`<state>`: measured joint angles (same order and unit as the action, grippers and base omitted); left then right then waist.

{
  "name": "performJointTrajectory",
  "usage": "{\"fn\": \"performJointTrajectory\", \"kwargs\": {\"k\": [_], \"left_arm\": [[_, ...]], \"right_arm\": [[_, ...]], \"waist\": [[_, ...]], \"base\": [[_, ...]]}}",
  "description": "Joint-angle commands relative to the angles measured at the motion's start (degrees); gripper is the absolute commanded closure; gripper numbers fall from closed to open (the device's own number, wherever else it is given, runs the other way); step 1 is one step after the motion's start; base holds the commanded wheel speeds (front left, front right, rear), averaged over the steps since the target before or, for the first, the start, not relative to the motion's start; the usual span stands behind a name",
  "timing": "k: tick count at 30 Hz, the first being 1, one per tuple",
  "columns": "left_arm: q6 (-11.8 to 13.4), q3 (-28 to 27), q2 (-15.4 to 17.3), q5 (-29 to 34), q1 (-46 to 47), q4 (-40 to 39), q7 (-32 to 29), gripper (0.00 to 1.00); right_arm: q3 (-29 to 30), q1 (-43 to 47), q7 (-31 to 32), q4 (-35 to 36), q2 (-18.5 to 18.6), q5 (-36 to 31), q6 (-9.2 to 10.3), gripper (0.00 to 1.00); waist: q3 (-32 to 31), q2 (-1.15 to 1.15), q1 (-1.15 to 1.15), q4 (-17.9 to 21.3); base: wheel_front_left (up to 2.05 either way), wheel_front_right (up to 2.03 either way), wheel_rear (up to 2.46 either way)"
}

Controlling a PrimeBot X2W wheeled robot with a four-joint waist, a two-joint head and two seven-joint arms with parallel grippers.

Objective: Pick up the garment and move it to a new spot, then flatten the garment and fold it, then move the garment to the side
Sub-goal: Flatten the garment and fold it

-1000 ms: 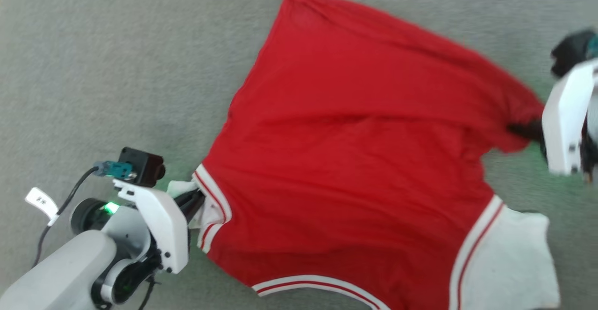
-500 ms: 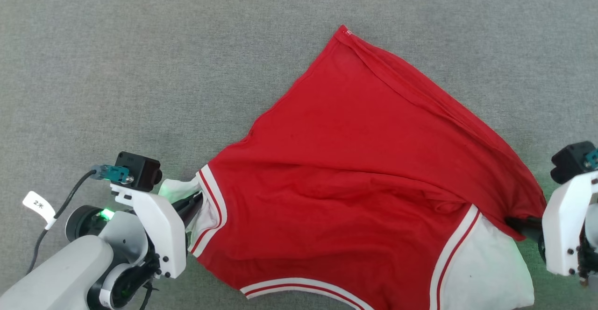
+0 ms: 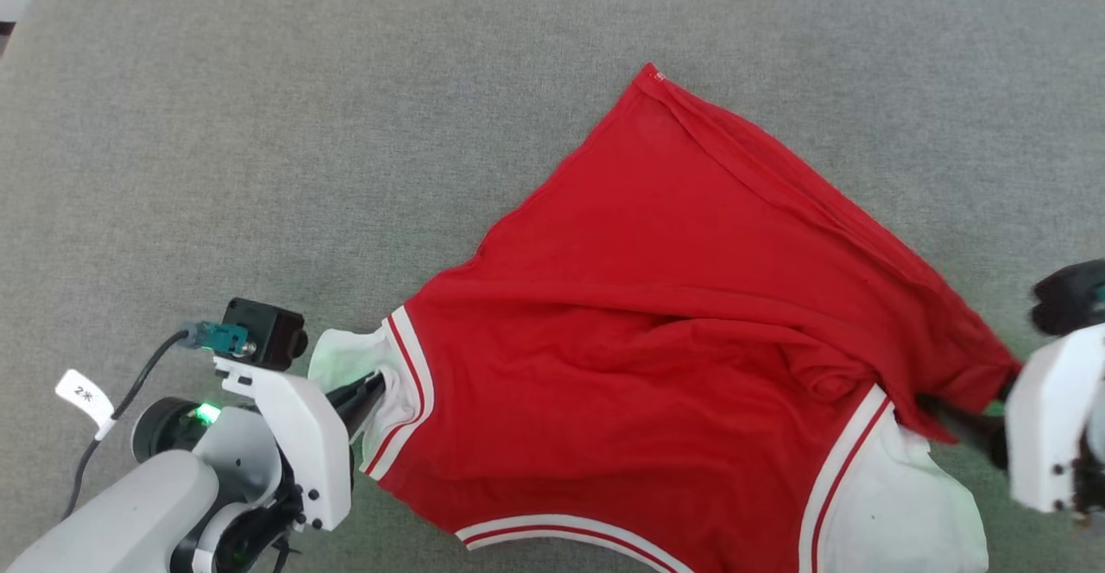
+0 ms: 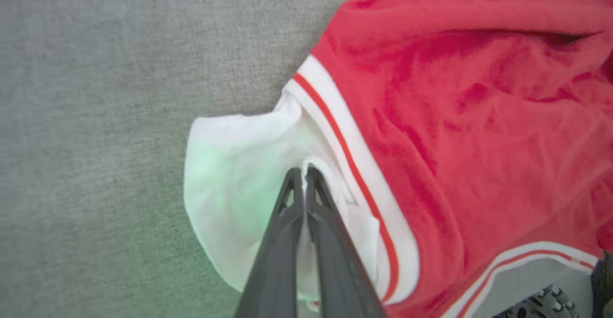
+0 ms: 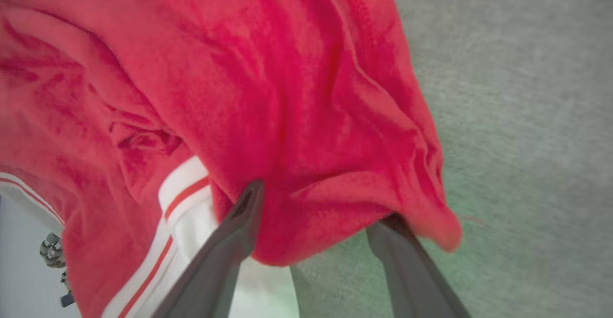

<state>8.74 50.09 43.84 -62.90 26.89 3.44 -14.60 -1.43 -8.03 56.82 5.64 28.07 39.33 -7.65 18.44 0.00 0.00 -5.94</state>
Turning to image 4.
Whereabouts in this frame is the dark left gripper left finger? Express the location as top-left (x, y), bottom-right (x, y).
top-left (234, 167), bottom-right (305, 318)

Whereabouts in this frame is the grey fabric sofa cushion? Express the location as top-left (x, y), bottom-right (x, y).
top-left (0, 0), bottom-right (379, 318)

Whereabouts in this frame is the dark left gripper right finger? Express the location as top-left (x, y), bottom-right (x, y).
top-left (305, 165), bottom-right (387, 318)

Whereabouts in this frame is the red garment with white trim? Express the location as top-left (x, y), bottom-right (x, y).
top-left (183, 0), bottom-right (613, 318)

